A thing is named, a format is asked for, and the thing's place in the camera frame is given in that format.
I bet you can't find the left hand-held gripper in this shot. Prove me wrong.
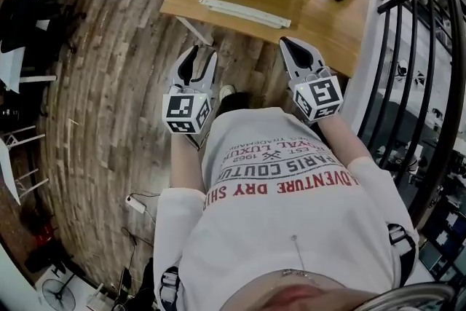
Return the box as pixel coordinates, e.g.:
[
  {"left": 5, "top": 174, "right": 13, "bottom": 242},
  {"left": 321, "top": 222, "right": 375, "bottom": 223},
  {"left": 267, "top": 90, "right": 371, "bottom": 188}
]
[{"left": 162, "top": 44, "right": 219, "bottom": 136}]

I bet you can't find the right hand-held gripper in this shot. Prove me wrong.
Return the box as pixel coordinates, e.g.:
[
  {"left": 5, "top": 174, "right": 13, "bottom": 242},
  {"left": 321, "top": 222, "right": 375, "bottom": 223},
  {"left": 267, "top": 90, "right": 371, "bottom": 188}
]
[{"left": 278, "top": 36, "right": 344, "bottom": 123}]

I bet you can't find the person's left forearm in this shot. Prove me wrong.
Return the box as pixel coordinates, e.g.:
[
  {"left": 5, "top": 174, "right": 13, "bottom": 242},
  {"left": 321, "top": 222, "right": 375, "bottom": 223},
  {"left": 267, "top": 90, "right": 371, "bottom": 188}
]
[{"left": 168, "top": 132, "right": 205, "bottom": 194}]

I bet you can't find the person's right forearm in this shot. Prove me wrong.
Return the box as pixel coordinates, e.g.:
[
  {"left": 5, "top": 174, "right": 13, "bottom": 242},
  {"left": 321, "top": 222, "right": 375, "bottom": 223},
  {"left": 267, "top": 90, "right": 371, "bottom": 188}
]
[{"left": 315, "top": 115, "right": 374, "bottom": 173}]

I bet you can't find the white table leg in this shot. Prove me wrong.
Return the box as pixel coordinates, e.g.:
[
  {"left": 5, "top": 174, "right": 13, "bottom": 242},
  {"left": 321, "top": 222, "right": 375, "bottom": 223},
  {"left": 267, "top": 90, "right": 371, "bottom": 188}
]
[{"left": 174, "top": 15, "right": 215, "bottom": 47}]

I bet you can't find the person's white shoe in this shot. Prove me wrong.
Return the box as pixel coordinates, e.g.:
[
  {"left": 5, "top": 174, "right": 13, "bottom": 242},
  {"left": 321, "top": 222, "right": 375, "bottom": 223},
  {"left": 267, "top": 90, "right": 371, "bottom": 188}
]
[{"left": 218, "top": 84, "right": 237, "bottom": 102}]

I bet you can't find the person's black trouser leg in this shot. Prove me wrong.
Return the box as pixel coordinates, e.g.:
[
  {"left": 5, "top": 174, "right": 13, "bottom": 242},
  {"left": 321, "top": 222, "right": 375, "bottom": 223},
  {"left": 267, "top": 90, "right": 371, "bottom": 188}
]
[{"left": 217, "top": 92, "right": 253, "bottom": 118}]

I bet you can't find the black metal railing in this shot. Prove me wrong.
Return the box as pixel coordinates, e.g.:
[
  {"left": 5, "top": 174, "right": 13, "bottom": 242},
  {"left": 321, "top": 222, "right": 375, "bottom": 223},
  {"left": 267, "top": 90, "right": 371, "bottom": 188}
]
[{"left": 355, "top": 0, "right": 466, "bottom": 230}]

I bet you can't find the white power strip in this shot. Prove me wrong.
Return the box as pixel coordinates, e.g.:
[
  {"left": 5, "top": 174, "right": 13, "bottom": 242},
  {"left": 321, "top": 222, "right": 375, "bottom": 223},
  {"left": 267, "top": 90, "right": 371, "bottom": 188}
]
[{"left": 125, "top": 194, "right": 147, "bottom": 213}]

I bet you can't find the person's white printed shirt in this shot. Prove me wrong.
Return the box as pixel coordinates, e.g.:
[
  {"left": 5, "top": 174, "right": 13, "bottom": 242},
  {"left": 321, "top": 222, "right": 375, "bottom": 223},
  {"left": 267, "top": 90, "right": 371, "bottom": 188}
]
[{"left": 152, "top": 107, "right": 420, "bottom": 311}]

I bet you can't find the black cloth pile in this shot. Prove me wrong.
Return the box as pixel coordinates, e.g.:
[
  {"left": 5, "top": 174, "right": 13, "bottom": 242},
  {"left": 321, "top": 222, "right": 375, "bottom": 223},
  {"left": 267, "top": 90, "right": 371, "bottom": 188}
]
[{"left": 0, "top": 0, "right": 76, "bottom": 54}]

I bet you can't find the white chair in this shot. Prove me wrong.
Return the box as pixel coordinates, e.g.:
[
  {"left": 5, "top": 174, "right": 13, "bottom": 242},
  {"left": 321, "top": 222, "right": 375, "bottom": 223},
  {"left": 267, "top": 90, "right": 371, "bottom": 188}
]
[
  {"left": 0, "top": 45, "right": 58, "bottom": 94},
  {"left": 0, "top": 125, "right": 50, "bottom": 205}
]

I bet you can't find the red box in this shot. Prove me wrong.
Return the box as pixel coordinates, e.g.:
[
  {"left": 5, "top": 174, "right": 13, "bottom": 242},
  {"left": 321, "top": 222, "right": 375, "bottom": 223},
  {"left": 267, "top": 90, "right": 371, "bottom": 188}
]
[{"left": 31, "top": 224, "right": 56, "bottom": 245}]

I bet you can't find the white router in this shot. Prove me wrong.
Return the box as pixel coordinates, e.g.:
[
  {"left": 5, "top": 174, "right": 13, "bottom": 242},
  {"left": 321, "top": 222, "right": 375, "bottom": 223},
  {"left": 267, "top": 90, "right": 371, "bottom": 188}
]
[{"left": 84, "top": 283, "right": 107, "bottom": 307}]

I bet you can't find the black standing fan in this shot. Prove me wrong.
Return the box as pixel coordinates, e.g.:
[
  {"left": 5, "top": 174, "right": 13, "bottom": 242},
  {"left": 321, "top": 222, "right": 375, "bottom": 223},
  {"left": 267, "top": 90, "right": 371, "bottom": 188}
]
[{"left": 41, "top": 273, "right": 78, "bottom": 311}]

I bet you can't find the silver necklace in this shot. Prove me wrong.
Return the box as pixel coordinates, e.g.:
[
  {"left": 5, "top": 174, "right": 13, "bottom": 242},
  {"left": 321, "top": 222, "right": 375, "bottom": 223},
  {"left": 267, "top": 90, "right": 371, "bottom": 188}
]
[{"left": 281, "top": 234, "right": 318, "bottom": 280}]

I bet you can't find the black harness strap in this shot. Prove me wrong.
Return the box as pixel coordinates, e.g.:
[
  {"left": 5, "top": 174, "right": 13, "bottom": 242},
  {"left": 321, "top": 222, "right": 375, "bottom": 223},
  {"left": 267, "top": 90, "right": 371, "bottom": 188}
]
[
  {"left": 386, "top": 223, "right": 419, "bottom": 283},
  {"left": 159, "top": 264, "right": 182, "bottom": 311}
]

